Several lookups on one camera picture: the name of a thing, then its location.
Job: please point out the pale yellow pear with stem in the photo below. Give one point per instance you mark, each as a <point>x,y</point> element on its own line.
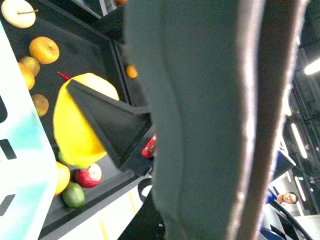
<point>18,13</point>

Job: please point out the large orange lower tray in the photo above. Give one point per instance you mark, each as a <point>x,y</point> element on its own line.
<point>63,178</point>

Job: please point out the yellow lemon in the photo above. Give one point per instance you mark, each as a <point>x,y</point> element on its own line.
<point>73,134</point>

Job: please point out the red apple lower tray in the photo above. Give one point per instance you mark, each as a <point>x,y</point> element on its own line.
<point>89,177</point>

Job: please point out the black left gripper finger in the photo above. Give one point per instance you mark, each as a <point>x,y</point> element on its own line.
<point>122,129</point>

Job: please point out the green apple lower tray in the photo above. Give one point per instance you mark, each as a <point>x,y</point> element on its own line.
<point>61,158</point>

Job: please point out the green avocado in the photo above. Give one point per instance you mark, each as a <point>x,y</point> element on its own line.
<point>73,195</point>

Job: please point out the golden round pear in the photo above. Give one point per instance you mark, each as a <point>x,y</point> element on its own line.
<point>44,50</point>

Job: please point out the brown kiwi fruit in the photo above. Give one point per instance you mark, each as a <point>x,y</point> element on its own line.
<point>41,104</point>

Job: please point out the yellow orange apple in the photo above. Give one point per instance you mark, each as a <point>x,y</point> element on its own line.
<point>27,75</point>

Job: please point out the small tangerine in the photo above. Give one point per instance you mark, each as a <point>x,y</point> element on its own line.
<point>131,71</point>

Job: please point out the red chili pepper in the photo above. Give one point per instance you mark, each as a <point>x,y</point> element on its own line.
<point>64,75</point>

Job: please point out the person with glasses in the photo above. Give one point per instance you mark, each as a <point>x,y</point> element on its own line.
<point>288,197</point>

